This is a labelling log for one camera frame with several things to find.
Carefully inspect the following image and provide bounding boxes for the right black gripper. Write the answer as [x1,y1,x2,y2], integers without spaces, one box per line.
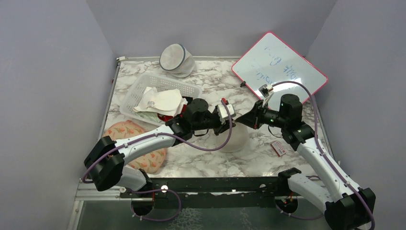
[237,100,288,129]

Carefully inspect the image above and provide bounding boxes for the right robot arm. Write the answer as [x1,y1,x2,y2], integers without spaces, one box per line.
[236,94,376,230]

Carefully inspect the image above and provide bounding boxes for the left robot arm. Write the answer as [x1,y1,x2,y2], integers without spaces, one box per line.
[81,98,236,197]

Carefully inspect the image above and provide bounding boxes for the round mesh laundry bag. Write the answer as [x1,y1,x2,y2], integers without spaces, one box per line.
[158,44,195,78]

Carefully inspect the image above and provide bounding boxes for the small red box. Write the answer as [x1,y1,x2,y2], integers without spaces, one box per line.
[271,141,286,157]

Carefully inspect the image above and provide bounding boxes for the red cloth in basket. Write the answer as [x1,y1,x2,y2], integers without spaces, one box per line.
[157,114,173,122]

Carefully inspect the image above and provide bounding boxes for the white cloth in basket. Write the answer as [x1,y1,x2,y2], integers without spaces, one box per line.
[133,87,188,116]

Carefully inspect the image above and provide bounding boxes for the pink framed whiteboard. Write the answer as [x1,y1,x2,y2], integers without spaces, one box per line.
[231,32,328,109]

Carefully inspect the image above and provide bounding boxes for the floral orange cushion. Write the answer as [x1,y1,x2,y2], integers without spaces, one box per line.
[102,120,167,174]

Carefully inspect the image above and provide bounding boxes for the white plastic basket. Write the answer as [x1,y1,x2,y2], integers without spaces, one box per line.
[119,73,203,126]

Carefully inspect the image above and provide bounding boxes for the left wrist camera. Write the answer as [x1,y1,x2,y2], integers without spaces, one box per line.
[217,104,236,124]

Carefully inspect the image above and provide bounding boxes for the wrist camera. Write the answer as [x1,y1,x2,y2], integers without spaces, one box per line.
[259,84,274,103]
[217,104,236,124]

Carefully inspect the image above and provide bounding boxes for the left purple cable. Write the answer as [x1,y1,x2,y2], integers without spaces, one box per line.
[81,99,233,184]

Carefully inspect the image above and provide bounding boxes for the purple cable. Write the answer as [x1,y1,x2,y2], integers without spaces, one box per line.
[81,99,233,184]
[272,80,376,230]

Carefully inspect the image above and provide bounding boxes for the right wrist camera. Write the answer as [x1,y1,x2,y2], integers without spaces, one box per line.
[259,84,274,103]

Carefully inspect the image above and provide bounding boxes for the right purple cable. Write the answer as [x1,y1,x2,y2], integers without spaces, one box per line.
[272,80,376,230]

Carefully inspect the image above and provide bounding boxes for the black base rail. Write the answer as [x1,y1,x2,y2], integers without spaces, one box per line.
[110,168,300,209]

